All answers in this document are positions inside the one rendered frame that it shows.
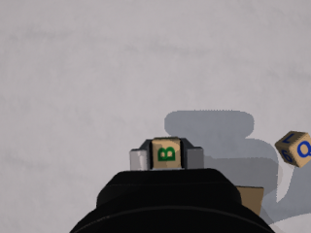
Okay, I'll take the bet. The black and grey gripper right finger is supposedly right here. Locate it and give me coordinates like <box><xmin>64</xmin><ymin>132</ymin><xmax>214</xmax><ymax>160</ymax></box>
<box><xmin>179</xmin><ymin>138</ymin><xmax>204</xmax><ymax>169</ymax></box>

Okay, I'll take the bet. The tan square mat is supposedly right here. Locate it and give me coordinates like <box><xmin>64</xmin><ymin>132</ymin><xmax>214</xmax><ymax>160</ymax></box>
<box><xmin>236</xmin><ymin>185</ymin><xmax>264</xmax><ymax>216</ymax></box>

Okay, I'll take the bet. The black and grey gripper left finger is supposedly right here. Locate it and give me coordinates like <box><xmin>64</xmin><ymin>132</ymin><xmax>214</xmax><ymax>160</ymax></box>
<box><xmin>129</xmin><ymin>139</ymin><xmax>154</xmax><ymax>171</ymax></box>

